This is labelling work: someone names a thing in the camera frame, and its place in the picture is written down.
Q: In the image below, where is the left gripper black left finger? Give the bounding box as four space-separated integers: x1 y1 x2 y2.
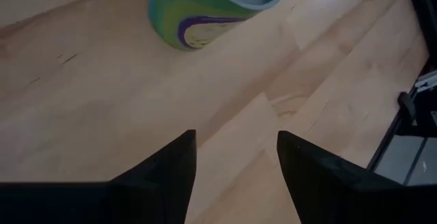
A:
0 129 198 224

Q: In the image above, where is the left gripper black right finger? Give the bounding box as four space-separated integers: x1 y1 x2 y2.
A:
276 130 437 224

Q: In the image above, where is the green chicken soup can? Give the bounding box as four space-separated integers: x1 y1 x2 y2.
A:
147 0 288 51

